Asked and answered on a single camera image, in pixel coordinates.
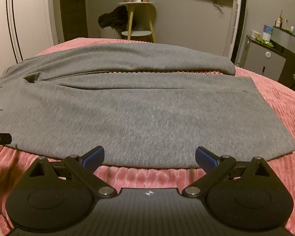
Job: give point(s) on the white wardrobe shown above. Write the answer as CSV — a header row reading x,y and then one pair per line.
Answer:
x,y
32,17

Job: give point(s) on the white tower appliance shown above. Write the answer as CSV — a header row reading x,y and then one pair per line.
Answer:
x,y
238,29

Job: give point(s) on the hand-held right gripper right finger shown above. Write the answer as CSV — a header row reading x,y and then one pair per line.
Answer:
x,y
206,156

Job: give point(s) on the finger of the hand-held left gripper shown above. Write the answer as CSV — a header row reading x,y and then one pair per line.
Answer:
x,y
1,139

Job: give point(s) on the dark door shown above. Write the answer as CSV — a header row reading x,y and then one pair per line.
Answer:
x,y
73,9

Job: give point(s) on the pink ribbed blanket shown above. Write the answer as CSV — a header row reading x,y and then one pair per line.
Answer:
x,y
285,118

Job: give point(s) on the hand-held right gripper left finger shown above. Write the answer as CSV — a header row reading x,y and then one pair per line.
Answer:
x,y
94,155

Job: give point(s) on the grey pants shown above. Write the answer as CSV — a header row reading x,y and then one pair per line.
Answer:
x,y
137,103

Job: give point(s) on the blue and white box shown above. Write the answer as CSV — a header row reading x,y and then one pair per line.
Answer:
x,y
267,33

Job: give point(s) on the black cloth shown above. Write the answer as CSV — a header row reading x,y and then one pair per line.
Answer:
x,y
113,17

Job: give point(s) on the grey dresser cabinet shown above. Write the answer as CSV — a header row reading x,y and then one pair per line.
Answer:
x,y
263,61

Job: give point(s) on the yellow side table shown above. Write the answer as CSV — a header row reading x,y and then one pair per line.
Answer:
x,y
131,17

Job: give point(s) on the green packet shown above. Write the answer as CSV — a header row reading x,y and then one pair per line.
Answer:
x,y
265,41

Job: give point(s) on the reed diffuser bottle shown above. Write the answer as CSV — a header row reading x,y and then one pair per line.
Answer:
x,y
278,22

